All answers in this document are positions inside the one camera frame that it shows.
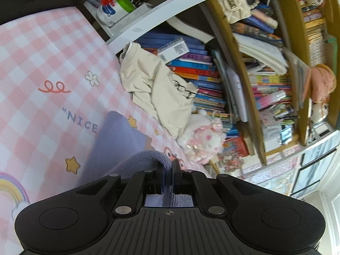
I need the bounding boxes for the mauve and lilac sweater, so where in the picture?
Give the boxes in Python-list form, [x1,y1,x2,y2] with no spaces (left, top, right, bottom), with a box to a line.
[78,111,193,207]

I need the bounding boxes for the white green pen jar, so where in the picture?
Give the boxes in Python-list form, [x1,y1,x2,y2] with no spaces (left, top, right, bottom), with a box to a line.
[96,0,136,27]

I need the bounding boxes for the white barcode box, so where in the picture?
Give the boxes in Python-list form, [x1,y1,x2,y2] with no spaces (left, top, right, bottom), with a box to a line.
[157,37,189,63]

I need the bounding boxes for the pink cartoon desk mat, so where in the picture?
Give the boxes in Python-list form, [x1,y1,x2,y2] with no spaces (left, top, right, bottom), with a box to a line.
[1,7,190,254]

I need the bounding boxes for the colourful sequin ornament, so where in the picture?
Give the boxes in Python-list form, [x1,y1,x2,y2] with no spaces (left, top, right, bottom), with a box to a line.
[216,137,249,173]

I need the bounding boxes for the row of colourful books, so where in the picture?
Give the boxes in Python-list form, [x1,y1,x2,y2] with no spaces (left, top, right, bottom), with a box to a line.
[136,31,237,132]

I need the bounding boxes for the white pink bunny plush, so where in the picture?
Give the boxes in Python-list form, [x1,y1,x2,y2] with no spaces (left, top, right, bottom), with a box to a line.
[176,109,226,165]

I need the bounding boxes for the white bookshelf frame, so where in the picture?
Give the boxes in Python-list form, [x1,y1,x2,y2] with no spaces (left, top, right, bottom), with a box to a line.
[83,0,340,165]

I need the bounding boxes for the cream t-shirt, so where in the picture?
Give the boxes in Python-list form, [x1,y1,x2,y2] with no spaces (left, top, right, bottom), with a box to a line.
[119,42,198,138]

